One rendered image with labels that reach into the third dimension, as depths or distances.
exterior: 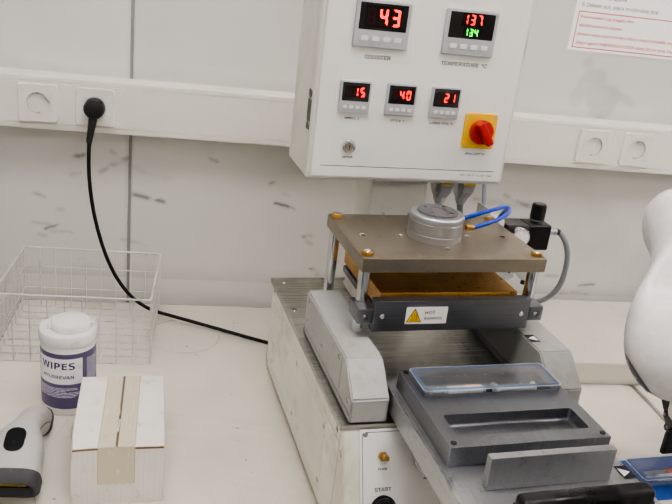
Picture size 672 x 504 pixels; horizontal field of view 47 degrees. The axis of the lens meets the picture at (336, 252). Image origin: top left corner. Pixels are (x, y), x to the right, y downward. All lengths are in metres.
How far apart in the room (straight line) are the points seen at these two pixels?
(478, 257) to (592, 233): 0.80
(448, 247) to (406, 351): 0.18
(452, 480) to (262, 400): 0.57
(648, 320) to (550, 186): 0.98
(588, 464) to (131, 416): 0.61
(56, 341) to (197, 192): 0.50
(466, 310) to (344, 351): 0.19
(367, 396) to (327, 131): 0.41
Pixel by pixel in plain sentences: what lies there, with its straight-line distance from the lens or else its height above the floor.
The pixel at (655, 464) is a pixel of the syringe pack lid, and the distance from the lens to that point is 1.38.
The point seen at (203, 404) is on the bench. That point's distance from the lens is 1.33.
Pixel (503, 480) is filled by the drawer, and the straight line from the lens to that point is 0.85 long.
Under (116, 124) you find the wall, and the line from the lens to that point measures 1.53.
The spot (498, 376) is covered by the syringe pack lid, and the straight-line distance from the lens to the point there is 1.00.
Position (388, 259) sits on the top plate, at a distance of 1.01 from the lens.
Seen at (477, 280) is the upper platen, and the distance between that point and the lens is 1.13.
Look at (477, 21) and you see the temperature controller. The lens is 1.21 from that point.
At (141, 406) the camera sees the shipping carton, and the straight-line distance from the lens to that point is 1.16.
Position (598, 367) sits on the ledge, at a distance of 1.59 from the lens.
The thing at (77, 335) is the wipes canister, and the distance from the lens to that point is 1.25.
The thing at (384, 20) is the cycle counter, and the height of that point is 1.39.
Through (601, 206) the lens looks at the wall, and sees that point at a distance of 1.83.
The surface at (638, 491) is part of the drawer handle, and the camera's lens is 0.85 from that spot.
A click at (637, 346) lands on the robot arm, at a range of 0.81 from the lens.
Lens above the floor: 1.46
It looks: 21 degrees down
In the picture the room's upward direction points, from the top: 7 degrees clockwise
